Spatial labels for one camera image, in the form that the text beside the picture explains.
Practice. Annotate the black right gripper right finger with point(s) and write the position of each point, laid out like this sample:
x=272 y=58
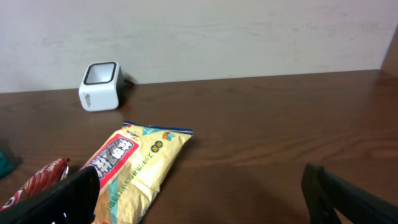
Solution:
x=326 y=194

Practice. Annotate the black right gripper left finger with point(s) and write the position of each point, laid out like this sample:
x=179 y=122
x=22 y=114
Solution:
x=72 y=200

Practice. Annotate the orange red snack bar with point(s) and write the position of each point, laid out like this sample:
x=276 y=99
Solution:
x=44 y=178

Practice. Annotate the yellow snack bag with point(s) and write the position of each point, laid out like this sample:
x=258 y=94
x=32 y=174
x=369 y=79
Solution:
x=131 y=167

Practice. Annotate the teal mouthwash bottle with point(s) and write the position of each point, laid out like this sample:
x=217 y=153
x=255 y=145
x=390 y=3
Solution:
x=6 y=166

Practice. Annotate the white barcode scanner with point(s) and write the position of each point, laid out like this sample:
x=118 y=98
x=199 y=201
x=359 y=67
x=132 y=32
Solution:
x=101 y=86

